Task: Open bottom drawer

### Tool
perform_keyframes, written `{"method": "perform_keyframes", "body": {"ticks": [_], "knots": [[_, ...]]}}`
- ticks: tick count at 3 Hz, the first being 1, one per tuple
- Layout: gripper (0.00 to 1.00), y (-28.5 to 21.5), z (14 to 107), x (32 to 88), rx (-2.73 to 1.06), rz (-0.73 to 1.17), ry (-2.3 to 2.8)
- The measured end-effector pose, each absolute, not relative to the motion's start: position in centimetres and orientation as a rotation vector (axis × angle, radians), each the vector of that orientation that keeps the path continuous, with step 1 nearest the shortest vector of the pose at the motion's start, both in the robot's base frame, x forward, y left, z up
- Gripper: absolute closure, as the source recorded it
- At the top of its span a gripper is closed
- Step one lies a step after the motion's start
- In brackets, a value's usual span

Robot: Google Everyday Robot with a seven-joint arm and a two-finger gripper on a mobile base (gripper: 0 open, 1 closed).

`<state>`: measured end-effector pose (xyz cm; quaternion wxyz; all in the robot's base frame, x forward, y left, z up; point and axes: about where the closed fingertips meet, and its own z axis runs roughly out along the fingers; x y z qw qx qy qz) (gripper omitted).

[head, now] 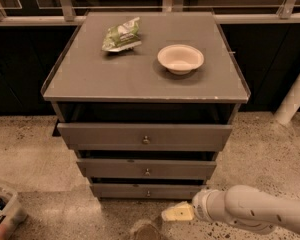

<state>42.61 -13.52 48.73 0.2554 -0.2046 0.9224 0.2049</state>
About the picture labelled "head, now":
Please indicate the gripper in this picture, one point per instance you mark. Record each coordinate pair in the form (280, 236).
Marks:
(201, 205)

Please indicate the grey bottom drawer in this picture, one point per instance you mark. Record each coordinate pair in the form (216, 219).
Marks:
(144, 191)

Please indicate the grey drawer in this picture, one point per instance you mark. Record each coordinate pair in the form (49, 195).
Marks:
(144, 191)
(146, 169)
(144, 137)

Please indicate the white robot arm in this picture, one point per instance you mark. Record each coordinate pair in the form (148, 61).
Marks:
(240, 206)

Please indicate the grey middle drawer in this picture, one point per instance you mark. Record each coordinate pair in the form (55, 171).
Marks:
(146, 169)

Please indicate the grey drawer cabinet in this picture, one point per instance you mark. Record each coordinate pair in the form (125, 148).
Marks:
(89, 85)

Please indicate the grey top drawer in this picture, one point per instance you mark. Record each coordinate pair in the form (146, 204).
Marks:
(144, 137)

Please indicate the white paper bowl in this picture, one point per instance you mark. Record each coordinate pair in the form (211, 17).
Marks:
(180, 59)

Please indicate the clear plastic storage bin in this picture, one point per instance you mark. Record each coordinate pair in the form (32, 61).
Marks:
(11, 211)

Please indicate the green white snack bag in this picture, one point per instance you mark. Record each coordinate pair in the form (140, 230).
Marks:
(122, 37)

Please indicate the metal railing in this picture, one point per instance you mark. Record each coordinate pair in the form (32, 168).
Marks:
(73, 12)

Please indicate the white diagonal post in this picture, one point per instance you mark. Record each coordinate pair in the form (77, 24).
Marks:
(290, 104)

